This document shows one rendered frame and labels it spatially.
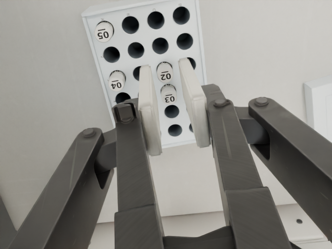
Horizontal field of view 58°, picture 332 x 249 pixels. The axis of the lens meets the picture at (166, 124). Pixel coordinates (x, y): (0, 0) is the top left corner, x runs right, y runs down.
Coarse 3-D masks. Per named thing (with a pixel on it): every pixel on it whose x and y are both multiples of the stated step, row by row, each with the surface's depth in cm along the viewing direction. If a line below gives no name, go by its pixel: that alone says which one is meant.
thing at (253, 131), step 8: (208, 88) 17; (216, 88) 17; (208, 96) 16; (216, 96) 16; (224, 96) 16; (240, 112) 14; (248, 112) 14; (208, 120) 15; (240, 120) 14; (248, 120) 14; (248, 128) 14; (256, 128) 14; (264, 128) 14; (248, 136) 14; (256, 136) 14; (264, 136) 14
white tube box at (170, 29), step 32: (128, 0) 23; (160, 0) 21; (192, 0) 21; (128, 32) 23; (160, 32) 22; (192, 32) 23; (96, 64) 23; (128, 64) 23; (192, 64) 25; (128, 96) 27; (160, 96) 25; (160, 128) 26; (192, 128) 27
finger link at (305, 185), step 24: (264, 120) 13; (288, 120) 12; (264, 144) 14; (288, 144) 11; (312, 144) 11; (288, 168) 11; (312, 168) 10; (288, 192) 12; (312, 192) 10; (312, 216) 11
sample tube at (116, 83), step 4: (112, 72) 24; (116, 72) 23; (120, 72) 24; (112, 76) 23; (116, 76) 23; (120, 76) 23; (124, 76) 24; (112, 80) 22; (116, 80) 22; (120, 80) 22; (124, 80) 23; (108, 84) 23; (112, 84) 23; (116, 84) 23; (120, 84) 23; (112, 88) 23; (116, 88) 23; (120, 88) 23
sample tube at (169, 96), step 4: (168, 84) 25; (164, 88) 24; (168, 88) 24; (172, 88) 24; (164, 92) 23; (168, 92) 23; (172, 92) 23; (164, 96) 23; (168, 96) 23; (172, 96) 23; (176, 96) 23; (164, 100) 24; (168, 100) 24; (172, 100) 24; (168, 104) 24
